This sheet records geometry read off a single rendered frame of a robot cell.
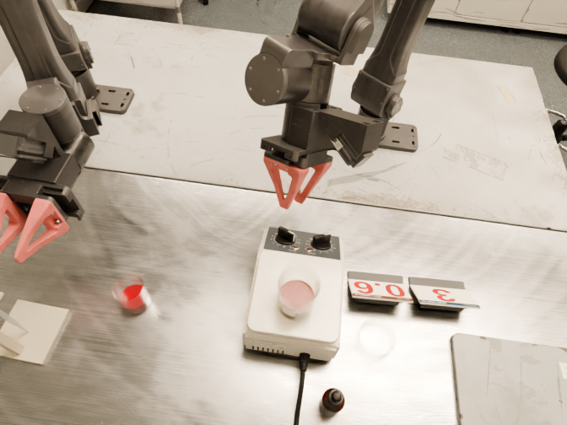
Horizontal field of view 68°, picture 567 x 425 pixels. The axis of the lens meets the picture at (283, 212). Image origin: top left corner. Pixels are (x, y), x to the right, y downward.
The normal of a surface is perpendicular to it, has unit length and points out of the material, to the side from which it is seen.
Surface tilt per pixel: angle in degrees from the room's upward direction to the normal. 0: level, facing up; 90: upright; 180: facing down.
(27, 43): 78
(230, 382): 0
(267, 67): 63
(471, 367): 0
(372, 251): 0
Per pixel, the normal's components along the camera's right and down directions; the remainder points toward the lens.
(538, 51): 0.05, -0.56
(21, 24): 0.34, 0.66
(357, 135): -0.64, 0.25
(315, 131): 0.76, 0.36
